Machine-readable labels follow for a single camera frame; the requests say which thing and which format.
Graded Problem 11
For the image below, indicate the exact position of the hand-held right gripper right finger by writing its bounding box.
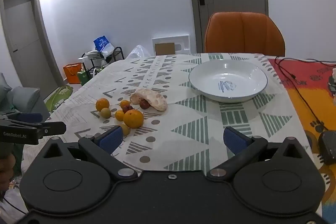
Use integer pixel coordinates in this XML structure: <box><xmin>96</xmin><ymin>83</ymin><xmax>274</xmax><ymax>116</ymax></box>
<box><xmin>207</xmin><ymin>126</ymin><xmax>306</xmax><ymax>180</ymax></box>

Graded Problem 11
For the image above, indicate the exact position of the medium orange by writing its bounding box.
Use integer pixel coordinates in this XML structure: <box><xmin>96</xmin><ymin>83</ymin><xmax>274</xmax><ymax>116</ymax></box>
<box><xmin>95</xmin><ymin>98</ymin><xmax>110</xmax><ymax>112</ymax></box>

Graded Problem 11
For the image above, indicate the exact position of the black metal rack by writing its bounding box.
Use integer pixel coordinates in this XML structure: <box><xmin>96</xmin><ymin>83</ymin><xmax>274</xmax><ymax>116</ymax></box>
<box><xmin>83</xmin><ymin>47</ymin><xmax>125</xmax><ymax>75</ymax></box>

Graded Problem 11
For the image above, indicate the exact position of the patterned white green tablecloth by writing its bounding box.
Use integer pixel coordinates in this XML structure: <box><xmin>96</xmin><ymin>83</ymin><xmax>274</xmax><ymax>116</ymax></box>
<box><xmin>22</xmin><ymin>53</ymin><xmax>313</xmax><ymax>177</ymax></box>

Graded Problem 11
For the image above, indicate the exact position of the large orange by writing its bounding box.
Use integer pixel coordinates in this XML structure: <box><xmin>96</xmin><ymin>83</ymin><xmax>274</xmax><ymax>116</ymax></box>
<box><xmin>123</xmin><ymin>110</ymin><xmax>144</xmax><ymax>128</ymax></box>

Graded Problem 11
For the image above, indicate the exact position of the orange leather chair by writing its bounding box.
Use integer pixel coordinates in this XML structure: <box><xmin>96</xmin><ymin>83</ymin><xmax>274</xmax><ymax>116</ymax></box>
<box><xmin>204</xmin><ymin>12</ymin><xmax>286</xmax><ymax>57</ymax></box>

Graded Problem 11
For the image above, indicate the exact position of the clear white plastic bag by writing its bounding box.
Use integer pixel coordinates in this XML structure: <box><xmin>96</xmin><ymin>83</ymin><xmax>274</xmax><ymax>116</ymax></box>
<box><xmin>127</xmin><ymin>45</ymin><xmax>151</xmax><ymax>60</ymax></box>

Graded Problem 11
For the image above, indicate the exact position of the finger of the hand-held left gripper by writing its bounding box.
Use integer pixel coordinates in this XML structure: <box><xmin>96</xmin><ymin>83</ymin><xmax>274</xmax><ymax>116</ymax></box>
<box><xmin>0</xmin><ymin>112</ymin><xmax>43</xmax><ymax>124</ymax></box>
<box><xmin>0</xmin><ymin>119</ymin><xmax>67</xmax><ymax>140</ymax></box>

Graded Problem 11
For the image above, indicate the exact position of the white foam packaging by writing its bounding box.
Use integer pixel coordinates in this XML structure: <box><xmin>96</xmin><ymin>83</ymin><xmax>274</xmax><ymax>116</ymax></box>
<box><xmin>152</xmin><ymin>34</ymin><xmax>190</xmax><ymax>56</ymax></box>

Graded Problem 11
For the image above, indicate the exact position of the brown cardboard sheet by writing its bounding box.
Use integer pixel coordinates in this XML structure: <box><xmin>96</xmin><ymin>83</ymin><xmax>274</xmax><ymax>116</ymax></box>
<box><xmin>155</xmin><ymin>42</ymin><xmax>175</xmax><ymax>56</ymax></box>

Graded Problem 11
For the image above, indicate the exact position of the grey sofa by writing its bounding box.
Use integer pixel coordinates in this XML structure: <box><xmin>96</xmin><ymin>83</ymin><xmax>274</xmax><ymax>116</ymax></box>
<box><xmin>0</xmin><ymin>73</ymin><xmax>50</xmax><ymax>122</ymax></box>

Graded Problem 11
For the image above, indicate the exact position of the peeled pale citrus piece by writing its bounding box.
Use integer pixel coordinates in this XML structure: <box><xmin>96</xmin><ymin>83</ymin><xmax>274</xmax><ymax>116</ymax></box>
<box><xmin>130</xmin><ymin>88</ymin><xmax>168</xmax><ymax>111</ymax></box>

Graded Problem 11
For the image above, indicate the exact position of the blue printed bag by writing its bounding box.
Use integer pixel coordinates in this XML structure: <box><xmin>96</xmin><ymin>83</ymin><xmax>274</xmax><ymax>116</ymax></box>
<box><xmin>93</xmin><ymin>35</ymin><xmax>115</xmax><ymax>56</ymax></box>

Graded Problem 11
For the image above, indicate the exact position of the person's left hand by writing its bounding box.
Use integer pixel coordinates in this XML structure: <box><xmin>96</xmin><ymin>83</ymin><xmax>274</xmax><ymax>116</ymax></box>
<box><xmin>0</xmin><ymin>153</ymin><xmax>17</xmax><ymax>191</ymax></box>

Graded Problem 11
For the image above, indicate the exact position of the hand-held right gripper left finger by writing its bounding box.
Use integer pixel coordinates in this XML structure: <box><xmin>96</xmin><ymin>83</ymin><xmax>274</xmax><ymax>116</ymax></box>
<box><xmin>39</xmin><ymin>126</ymin><xmax>138</xmax><ymax>180</ymax></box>

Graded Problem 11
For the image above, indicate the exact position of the grey panel door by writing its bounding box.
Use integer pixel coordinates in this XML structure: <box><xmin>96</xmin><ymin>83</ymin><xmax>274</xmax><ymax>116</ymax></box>
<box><xmin>0</xmin><ymin>0</ymin><xmax>65</xmax><ymax>94</ymax></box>

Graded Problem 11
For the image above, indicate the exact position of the orange box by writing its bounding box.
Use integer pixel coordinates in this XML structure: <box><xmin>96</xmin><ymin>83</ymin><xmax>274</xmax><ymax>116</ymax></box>
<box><xmin>63</xmin><ymin>63</ymin><xmax>83</xmax><ymax>85</ymax></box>

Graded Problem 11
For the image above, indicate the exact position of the green floor mat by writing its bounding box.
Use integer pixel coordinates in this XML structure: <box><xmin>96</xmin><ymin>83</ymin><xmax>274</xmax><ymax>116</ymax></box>
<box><xmin>43</xmin><ymin>85</ymin><xmax>74</xmax><ymax>111</ymax></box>

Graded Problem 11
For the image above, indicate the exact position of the green bag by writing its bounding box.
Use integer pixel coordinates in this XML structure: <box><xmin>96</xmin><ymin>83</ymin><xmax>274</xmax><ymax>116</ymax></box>
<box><xmin>78</xmin><ymin>70</ymin><xmax>92</xmax><ymax>86</ymax></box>

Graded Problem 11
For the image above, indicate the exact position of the white plate with blue rim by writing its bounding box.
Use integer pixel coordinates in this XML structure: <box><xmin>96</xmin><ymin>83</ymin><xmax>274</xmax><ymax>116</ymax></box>
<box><xmin>188</xmin><ymin>59</ymin><xmax>268</xmax><ymax>103</ymax></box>

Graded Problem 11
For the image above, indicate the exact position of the red orange printed mat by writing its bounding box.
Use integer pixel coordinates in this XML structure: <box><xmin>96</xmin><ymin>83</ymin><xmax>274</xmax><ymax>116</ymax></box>
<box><xmin>268</xmin><ymin>57</ymin><xmax>336</xmax><ymax>224</ymax></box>

